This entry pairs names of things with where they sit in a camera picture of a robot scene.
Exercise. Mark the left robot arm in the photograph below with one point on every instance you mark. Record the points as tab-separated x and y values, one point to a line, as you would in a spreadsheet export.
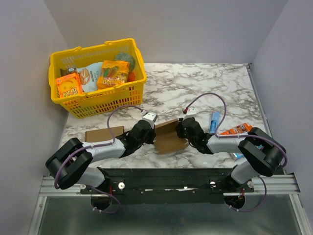
69	165

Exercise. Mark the orange small box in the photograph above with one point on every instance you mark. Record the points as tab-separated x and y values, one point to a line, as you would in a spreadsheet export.
242	128

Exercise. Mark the black mounting base plate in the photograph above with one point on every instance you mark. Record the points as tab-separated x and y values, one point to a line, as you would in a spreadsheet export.
169	186

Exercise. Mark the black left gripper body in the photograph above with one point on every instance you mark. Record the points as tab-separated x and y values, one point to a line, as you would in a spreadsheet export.
149	138

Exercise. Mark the yellow plastic shopping basket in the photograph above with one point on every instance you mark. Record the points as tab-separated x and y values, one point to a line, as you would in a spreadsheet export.
101	101

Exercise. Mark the yellow mango gummy bag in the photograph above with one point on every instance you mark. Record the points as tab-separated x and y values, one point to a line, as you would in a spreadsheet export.
113	73

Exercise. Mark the folded brown cardboard box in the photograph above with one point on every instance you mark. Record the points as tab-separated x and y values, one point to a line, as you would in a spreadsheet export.
103	134

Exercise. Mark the brown cardboard box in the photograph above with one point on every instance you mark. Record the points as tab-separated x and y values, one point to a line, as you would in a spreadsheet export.
166	140
103	134

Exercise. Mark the light blue mint pack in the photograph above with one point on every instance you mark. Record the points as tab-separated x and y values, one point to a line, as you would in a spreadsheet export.
237	156

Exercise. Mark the grey green round sponge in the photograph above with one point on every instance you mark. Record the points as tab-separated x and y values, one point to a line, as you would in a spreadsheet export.
123	56

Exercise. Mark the orange round fruit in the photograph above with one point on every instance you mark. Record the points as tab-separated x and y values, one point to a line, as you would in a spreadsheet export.
131	77

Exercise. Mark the dark brown snack packet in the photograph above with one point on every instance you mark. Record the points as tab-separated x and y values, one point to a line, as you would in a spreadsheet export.
65	72

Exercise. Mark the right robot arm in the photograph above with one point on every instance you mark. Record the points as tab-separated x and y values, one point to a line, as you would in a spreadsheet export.
262	153

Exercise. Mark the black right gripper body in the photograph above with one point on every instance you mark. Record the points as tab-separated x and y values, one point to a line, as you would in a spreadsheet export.
181	129

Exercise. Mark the orange snack box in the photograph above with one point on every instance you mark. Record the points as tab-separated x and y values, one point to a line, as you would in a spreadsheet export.
69	85

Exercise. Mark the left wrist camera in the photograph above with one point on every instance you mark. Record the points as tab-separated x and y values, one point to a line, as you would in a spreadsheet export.
149	117

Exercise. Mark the blue small box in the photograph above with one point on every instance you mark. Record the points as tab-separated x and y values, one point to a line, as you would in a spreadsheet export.
214	122

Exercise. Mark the light blue cassava chips bag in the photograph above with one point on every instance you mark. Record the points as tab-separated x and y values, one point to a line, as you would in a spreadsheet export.
89	76

